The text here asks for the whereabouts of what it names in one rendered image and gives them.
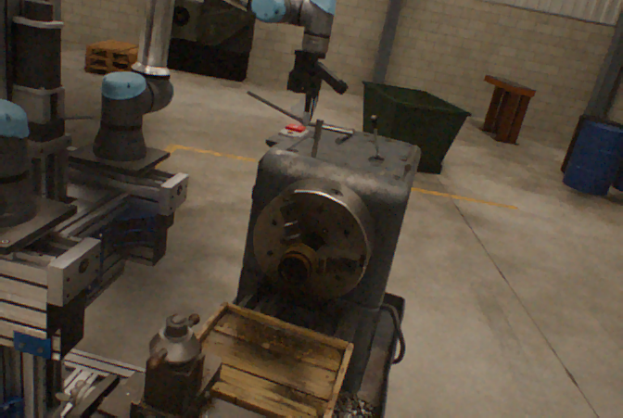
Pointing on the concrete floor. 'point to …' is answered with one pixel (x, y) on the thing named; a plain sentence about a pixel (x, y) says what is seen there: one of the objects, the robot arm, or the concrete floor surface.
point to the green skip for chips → (413, 120)
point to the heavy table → (506, 108)
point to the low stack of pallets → (110, 57)
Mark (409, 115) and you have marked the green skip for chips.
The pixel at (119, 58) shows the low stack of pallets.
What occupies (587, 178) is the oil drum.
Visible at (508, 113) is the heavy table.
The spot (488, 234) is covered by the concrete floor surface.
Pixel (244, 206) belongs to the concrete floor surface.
